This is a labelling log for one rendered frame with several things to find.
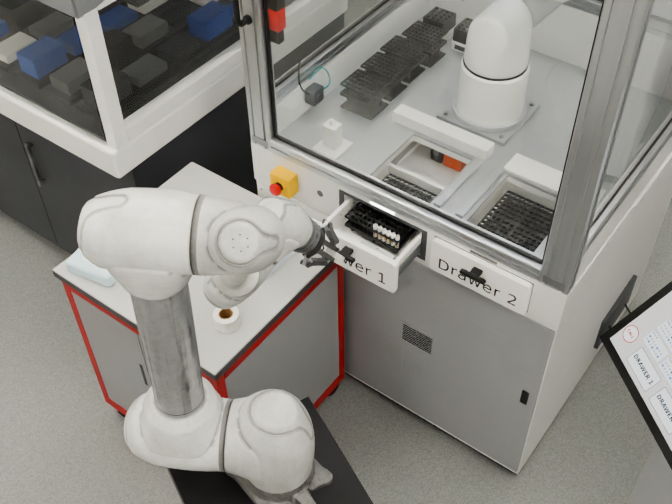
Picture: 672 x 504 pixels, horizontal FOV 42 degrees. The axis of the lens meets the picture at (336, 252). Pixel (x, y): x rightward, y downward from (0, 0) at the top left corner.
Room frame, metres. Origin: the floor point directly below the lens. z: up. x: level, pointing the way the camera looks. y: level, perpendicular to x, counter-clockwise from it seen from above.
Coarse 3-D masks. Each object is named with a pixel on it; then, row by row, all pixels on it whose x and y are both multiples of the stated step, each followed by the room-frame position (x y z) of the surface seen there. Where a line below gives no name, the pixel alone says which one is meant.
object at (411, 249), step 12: (348, 204) 1.79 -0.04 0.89; (360, 204) 1.83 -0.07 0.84; (336, 216) 1.74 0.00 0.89; (348, 216) 1.79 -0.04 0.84; (336, 228) 1.74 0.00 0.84; (348, 228) 1.74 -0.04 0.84; (360, 240) 1.69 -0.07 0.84; (372, 240) 1.69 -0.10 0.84; (408, 240) 1.69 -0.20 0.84; (420, 240) 1.64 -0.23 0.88; (408, 252) 1.59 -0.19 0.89; (408, 264) 1.59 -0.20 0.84
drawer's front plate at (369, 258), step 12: (348, 240) 1.60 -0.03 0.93; (360, 252) 1.57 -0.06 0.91; (372, 252) 1.56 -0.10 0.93; (348, 264) 1.60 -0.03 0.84; (372, 264) 1.55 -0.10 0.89; (384, 264) 1.53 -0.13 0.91; (396, 264) 1.52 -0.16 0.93; (372, 276) 1.55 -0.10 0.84; (384, 276) 1.53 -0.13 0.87; (396, 276) 1.51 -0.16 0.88; (384, 288) 1.53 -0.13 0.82; (396, 288) 1.52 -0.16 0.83
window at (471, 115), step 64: (320, 0) 1.86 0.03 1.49; (384, 0) 1.75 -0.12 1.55; (448, 0) 1.65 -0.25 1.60; (512, 0) 1.56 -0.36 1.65; (576, 0) 1.48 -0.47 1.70; (320, 64) 1.86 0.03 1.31; (384, 64) 1.74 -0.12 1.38; (448, 64) 1.64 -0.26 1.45; (512, 64) 1.55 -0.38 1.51; (576, 64) 1.46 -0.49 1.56; (320, 128) 1.86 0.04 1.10; (384, 128) 1.74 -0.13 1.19; (448, 128) 1.63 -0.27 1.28; (512, 128) 1.53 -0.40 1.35; (448, 192) 1.62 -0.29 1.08; (512, 192) 1.52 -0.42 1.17
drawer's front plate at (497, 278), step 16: (432, 256) 1.60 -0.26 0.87; (448, 256) 1.57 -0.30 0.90; (464, 256) 1.54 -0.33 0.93; (448, 272) 1.56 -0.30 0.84; (496, 272) 1.48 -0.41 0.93; (480, 288) 1.50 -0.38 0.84; (496, 288) 1.48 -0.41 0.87; (512, 288) 1.45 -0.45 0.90; (528, 288) 1.43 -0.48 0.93; (528, 304) 1.44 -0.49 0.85
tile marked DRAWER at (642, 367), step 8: (640, 352) 1.16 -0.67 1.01; (632, 360) 1.15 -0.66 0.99; (640, 360) 1.14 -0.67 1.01; (648, 360) 1.13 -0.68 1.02; (632, 368) 1.13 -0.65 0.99; (640, 368) 1.12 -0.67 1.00; (648, 368) 1.11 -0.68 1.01; (640, 376) 1.11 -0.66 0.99; (648, 376) 1.10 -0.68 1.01; (656, 376) 1.09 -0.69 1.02; (640, 384) 1.09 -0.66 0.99; (648, 384) 1.08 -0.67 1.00
